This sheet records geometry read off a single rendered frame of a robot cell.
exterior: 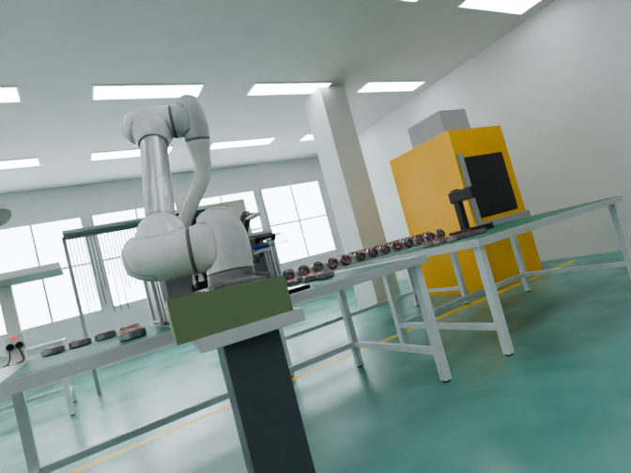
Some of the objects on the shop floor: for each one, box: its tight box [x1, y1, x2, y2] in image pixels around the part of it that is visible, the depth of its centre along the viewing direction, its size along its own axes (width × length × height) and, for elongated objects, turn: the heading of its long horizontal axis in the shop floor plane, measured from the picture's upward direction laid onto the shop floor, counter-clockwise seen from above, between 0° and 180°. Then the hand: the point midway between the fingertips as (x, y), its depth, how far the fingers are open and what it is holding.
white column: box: [303, 85, 402, 308], centre depth 631 cm, size 50×45×330 cm
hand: (260, 232), depth 151 cm, fingers open, 13 cm apart
